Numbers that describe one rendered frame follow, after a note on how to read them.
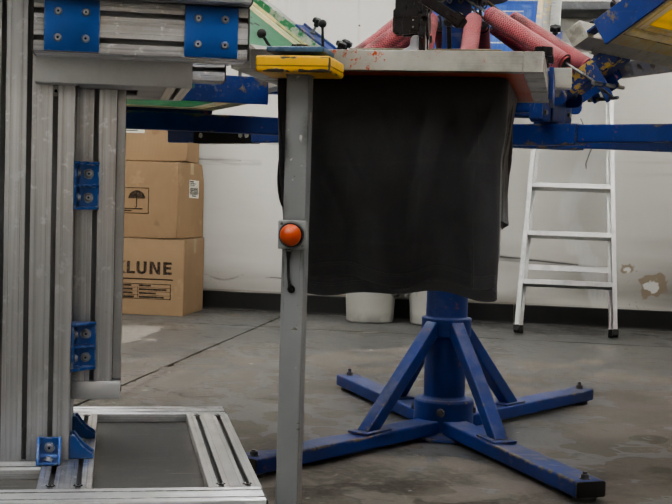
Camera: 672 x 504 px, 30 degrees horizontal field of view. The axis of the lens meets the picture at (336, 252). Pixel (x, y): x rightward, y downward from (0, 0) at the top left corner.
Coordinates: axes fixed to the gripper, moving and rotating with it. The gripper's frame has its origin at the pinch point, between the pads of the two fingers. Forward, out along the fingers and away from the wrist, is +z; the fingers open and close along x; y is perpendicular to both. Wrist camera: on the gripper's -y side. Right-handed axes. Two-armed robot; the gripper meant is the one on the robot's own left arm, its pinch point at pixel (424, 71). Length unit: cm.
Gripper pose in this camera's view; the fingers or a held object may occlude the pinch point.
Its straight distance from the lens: 294.8
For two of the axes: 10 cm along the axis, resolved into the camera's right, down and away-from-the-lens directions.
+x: -1.8, 0.5, -9.8
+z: -0.1, 10.0, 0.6
